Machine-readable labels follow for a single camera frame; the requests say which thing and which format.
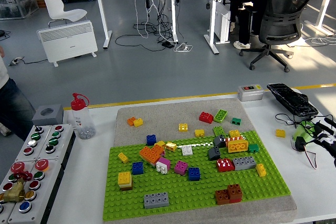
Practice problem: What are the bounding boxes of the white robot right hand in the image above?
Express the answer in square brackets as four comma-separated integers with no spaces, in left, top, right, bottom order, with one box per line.
[312,117,336,168]

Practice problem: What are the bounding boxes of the lime green long brick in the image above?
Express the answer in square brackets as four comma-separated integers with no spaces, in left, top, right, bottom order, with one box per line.
[213,109,228,124]

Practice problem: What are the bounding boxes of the magenta square toy brick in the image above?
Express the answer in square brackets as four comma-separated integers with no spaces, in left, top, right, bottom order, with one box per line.
[174,161,189,175]

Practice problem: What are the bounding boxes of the green toy baseplate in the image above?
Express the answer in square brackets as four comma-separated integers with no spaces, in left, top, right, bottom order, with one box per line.
[102,130,292,222]

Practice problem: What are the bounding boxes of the yellow narrow toy brick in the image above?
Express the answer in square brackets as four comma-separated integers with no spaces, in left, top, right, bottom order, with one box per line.
[117,152,130,164]
[256,163,267,177]

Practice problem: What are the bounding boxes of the grey eight-stud toy brick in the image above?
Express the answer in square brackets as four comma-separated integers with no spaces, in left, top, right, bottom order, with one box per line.
[232,156,257,172]
[143,191,170,210]

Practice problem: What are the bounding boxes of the red curved-top toy brick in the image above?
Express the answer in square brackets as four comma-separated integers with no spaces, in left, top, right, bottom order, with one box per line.
[198,111,214,124]
[216,157,236,173]

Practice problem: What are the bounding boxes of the green plastic device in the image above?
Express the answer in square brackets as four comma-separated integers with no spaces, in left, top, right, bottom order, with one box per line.
[292,120,320,148]

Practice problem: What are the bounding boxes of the black keyboard in plastic wrap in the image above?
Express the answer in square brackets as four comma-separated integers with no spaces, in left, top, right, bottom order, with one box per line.
[266,83,319,118]

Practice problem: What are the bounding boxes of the large yellow holed brick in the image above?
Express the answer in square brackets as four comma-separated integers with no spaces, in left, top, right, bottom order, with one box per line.
[227,139,249,154]

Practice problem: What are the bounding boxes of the dark grey sloped brick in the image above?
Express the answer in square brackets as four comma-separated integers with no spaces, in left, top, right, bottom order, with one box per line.
[207,146,222,161]
[213,134,228,148]

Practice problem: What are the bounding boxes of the black mesh office chair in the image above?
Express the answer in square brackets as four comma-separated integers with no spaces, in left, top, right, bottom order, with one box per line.
[238,0,322,73]

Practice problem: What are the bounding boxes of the white desk with wooden top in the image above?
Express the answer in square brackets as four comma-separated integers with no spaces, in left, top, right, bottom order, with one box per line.
[291,0,336,37]

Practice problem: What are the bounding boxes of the white computer tower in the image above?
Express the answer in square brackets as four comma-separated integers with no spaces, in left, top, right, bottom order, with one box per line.
[214,3,232,44]

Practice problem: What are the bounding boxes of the grey-brown mat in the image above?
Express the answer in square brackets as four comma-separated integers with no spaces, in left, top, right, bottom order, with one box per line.
[102,98,297,224]

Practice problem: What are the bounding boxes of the white and magenta brick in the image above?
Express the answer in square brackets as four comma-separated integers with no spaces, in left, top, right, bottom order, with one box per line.
[155,157,172,175]

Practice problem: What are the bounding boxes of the orange brick cluster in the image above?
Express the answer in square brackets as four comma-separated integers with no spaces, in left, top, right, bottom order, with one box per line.
[139,144,165,166]

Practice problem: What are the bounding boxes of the yellow tan brown brick stack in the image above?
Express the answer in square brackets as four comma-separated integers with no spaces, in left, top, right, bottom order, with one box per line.
[117,171,134,191]

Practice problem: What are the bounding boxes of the clear bottle with red cap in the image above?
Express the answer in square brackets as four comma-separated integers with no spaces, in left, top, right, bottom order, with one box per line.
[70,92,97,140]

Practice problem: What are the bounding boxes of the grey push-button control box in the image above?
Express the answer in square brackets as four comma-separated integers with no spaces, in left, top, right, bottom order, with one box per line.
[36,123,77,162]
[15,125,53,162]
[7,158,65,224]
[0,160,36,224]

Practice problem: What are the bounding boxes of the grey block with round hole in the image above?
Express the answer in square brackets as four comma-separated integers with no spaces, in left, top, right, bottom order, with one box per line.
[31,104,65,127]

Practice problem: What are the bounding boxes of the white panel heater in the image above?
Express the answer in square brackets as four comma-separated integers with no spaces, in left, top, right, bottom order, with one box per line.
[36,19,99,68]

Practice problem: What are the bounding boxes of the white plastic chair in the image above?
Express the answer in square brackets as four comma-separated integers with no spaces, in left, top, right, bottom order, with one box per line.
[41,0,88,28]

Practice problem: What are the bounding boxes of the brass valve with red handwheel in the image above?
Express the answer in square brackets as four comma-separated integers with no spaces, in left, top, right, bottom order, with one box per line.
[2,172,34,204]

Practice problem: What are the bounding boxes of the grey floor socket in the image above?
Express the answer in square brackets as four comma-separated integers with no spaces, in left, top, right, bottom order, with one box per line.
[8,56,26,67]

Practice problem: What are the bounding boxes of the transparent storage box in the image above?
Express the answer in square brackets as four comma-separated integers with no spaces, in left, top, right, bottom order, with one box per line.
[0,0,40,20]

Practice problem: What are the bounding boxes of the red and white wire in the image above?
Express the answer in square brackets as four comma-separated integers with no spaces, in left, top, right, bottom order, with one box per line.
[290,136,318,170]

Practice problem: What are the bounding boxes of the thin black cable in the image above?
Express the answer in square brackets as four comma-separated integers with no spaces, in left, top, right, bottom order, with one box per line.
[275,113,317,130]

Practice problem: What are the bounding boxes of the grey two-button switch box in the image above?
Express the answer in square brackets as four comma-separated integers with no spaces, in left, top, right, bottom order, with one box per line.
[237,84,265,102]

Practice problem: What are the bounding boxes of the hanging cable tangle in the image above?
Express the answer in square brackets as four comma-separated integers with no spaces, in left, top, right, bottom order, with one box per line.
[114,0,184,51]

